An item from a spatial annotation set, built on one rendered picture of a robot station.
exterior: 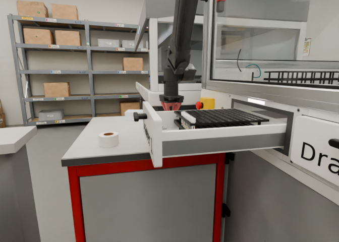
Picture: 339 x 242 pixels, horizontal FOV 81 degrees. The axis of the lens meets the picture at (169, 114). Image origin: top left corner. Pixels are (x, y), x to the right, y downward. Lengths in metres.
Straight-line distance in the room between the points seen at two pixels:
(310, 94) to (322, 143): 0.11
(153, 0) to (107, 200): 1.15
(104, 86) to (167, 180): 4.06
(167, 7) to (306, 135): 1.14
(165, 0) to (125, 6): 3.54
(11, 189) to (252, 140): 0.96
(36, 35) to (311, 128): 4.31
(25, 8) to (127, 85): 2.22
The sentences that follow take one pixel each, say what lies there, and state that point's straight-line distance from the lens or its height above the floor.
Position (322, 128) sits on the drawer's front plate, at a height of 0.92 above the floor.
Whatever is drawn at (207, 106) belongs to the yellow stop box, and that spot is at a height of 0.88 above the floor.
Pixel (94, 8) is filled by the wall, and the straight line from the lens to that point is 4.88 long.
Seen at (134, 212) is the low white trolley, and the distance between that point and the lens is 0.82.
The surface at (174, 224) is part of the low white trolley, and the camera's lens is 0.89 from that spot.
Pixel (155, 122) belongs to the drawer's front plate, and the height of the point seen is 0.92.
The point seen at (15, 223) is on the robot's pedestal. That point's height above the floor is 0.39.
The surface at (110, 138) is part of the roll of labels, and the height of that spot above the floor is 0.79.
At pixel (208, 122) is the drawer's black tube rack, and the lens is 0.52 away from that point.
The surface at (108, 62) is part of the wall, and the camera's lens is 4.70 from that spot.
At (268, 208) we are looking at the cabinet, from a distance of 0.73.
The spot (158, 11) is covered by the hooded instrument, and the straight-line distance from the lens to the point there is 1.41.
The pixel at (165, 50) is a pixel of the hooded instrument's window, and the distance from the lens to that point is 1.39.
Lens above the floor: 1.02
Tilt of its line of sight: 12 degrees down
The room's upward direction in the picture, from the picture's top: straight up
